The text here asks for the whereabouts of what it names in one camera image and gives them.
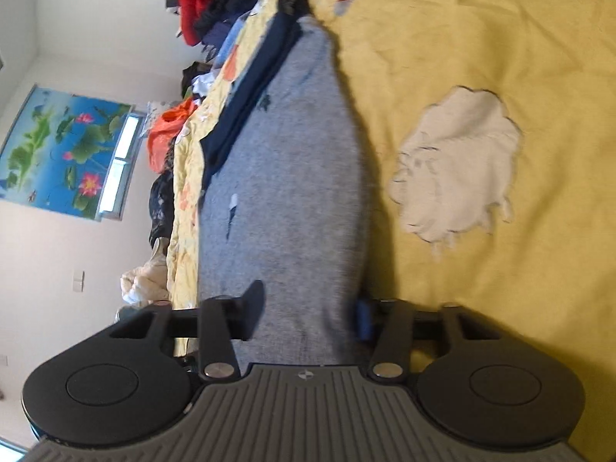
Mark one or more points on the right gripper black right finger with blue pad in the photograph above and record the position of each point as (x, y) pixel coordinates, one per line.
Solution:
(386, 327)

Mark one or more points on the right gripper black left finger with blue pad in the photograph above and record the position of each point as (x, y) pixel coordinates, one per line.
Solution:
(221, 321)

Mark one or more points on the grey knitted sweater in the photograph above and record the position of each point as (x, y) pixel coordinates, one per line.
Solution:
(284, 197)

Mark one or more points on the cream white bundled cloth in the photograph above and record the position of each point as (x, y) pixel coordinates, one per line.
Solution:
(147, 283)

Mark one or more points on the dark floral garment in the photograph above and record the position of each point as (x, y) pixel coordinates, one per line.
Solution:
(161, 207)

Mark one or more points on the orange garment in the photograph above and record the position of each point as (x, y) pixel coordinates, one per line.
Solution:
(164, 121)

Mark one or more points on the lotus flower roller blind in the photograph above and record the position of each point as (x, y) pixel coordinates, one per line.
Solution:
(59, 151)

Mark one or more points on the light blue folded cloth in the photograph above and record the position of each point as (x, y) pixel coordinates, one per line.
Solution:
(226, 47)

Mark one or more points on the yellow cartoon print bedsheet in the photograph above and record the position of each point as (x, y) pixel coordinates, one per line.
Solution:
(492, 128)

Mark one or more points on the white wall switch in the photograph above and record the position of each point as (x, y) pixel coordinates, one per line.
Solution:
(78, 281)

